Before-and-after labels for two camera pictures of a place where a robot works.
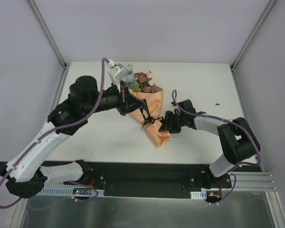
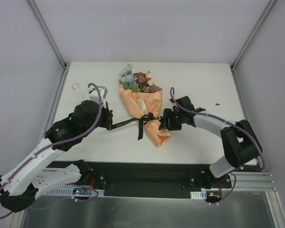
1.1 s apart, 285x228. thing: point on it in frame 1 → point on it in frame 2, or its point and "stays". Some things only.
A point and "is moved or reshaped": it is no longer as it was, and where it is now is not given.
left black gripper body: [124, 102] → [107, 118]
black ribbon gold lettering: [150, 119] is moved or reshaped
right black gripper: [173, 121] stays
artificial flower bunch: [139, 82] stays
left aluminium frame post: [45, 31] stays
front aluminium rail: [261, 181] stays
